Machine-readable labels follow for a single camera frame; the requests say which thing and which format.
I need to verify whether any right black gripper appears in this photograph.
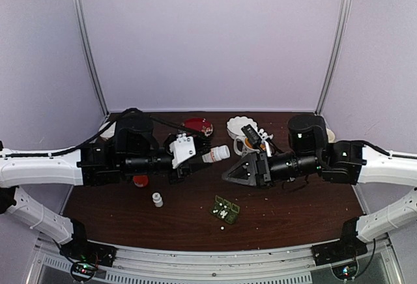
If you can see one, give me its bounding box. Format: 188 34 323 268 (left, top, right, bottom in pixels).
222 151 323 190

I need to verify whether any white labelled pill bottle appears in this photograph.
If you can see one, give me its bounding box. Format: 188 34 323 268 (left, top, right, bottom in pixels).
201 145 231 163

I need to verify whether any green pill organizer box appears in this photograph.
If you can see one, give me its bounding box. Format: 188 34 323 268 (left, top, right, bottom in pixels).
209 195 240 225

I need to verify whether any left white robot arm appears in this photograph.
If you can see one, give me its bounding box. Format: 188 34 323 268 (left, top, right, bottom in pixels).
1 108 211 261

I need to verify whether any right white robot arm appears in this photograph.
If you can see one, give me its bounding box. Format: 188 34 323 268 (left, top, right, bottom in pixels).
222 114 416 259

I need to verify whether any patterned mug orange inside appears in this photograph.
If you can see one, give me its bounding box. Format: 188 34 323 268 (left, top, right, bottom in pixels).
233 135 259 157

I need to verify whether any red floral plate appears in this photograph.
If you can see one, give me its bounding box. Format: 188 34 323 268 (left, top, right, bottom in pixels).
184 118 214 137

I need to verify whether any small white bottle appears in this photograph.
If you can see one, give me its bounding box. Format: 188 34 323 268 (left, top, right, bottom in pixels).
152 192 164 208

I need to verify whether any white scalloped bowl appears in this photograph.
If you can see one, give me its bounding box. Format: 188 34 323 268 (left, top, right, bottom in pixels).
226 116 257 139

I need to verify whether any orange pill bottle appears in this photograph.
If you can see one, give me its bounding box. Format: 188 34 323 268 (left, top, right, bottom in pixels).
132 175 149 188

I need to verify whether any small white bowl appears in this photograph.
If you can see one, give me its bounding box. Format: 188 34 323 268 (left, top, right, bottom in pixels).
98 122 116 141

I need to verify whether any cream ribbed mug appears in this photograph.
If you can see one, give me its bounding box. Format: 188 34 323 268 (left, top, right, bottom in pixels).
326 128 336 143

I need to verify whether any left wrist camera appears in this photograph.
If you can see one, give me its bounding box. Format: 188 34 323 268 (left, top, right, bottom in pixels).
169 133 210 169

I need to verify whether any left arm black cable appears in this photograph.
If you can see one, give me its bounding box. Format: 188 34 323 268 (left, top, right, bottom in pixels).
94 107 209 143

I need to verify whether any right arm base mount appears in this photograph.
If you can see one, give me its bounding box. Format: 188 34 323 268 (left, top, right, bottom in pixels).
311 239 367 266

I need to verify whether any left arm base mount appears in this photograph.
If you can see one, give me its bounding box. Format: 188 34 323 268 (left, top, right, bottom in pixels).
58 240 117 267

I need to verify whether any front aluminium rail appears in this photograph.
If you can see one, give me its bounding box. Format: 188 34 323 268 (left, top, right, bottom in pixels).
23 233 405 283

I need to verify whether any left aluminium frame post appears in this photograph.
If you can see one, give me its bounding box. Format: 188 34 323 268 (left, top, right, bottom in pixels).
73 0 109 117

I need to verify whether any aluminium frame post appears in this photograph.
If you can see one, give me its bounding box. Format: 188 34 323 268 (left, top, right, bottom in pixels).
73 0 109 117
315 0 352 115

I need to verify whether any right aluminium frame post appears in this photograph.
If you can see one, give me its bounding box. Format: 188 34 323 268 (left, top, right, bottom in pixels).
315 0 352 115

